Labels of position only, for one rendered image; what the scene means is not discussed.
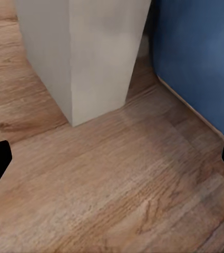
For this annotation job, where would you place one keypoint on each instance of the sofa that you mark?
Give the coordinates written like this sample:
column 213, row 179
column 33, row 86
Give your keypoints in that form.
column 188, row 55

